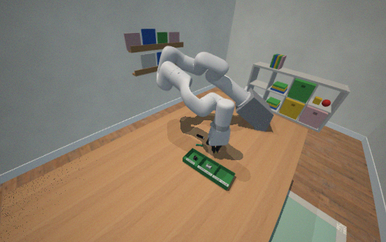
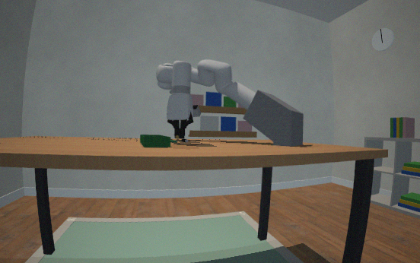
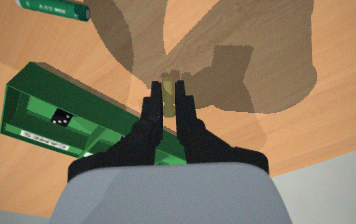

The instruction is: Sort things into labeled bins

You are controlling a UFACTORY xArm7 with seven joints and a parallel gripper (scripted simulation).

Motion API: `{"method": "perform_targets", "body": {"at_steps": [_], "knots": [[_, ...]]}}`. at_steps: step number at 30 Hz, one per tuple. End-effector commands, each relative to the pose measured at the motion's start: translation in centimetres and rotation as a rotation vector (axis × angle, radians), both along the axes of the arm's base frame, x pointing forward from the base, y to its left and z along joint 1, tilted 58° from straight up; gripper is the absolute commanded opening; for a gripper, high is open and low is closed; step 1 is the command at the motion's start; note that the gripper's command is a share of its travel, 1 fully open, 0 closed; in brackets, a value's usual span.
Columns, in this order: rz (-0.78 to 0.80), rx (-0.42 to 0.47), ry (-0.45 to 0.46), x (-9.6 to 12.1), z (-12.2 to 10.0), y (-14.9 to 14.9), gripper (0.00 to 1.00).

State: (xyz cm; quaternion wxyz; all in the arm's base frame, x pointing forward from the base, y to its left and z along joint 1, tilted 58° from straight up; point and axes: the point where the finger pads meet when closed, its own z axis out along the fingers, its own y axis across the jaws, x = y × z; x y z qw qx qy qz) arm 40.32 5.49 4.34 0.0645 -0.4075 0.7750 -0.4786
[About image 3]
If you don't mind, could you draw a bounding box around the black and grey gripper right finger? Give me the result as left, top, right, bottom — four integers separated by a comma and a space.
175, 80, 270, 176

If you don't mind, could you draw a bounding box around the green battery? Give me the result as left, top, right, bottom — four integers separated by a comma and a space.
15, 0, 90, 22

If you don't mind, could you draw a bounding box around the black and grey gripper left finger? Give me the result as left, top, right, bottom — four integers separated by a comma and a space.
67, 81, 163, 183

